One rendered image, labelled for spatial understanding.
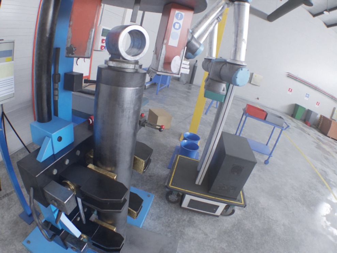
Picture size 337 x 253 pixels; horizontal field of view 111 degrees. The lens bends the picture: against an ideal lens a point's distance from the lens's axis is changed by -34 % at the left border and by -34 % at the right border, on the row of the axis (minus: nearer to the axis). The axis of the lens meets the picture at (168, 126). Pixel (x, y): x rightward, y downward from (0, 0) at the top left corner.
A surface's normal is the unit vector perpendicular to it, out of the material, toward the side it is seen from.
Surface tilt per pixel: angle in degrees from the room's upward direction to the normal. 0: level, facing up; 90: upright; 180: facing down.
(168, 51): 90
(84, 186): 0
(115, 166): 90
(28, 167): 0
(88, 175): 0
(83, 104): 90
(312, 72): 90
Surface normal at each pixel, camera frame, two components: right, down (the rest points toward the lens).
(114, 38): -0.66, 0.01
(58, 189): 0.21, -0.90
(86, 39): 0.37, 0.44
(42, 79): 0.58, 0.43
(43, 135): -0.22, 0.35
